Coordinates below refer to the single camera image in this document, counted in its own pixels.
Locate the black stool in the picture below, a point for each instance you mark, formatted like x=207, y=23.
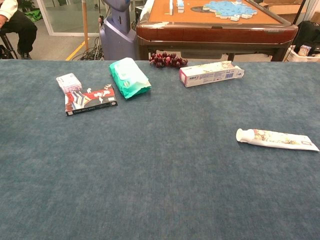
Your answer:
x=7, y=47

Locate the small white tissue pack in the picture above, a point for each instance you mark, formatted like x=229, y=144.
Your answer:
x=68, y=82

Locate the blue mahjong tile pile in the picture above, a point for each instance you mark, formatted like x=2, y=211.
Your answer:
x=230, y=8

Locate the black bag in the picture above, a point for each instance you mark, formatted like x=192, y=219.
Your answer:
x=308, y=35

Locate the green wet wipes pack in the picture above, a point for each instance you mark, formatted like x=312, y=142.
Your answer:
x=127, y=78

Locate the green floor object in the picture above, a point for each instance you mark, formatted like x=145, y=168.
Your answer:
x=33, y=15

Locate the dark red grape bunch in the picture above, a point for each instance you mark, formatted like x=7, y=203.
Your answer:
x=165, y=60

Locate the white toothpaste carton box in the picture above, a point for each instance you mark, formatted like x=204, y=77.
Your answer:
x=207, y=76

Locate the black red illustrated book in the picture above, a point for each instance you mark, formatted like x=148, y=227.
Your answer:
x=92, y=100

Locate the white plastic basket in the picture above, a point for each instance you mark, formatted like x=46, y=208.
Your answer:
x=300, y=58

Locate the stacked blue mahjong tiles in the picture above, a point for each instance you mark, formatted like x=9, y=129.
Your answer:
x=180, y=6

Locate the white mahjong tile row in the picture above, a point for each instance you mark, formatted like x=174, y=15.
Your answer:
x=171, y=7

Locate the wooden mahjong table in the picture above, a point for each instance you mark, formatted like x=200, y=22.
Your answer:
x=212, y=32

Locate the floral white tube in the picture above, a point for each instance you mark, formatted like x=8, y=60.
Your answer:
x=275, y=140

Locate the brown cardboard box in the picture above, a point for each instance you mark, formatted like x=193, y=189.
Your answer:
x=285, y=10

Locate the purple blue robot pedestal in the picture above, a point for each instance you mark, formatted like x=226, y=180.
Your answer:
x=117, y=37

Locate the wooden pole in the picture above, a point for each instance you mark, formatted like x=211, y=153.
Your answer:
x=85, y=25

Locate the seated person dark trousers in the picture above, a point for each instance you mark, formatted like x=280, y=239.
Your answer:
x=21, y=27

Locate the small printed carton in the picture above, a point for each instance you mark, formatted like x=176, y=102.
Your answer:
x=304, y=50

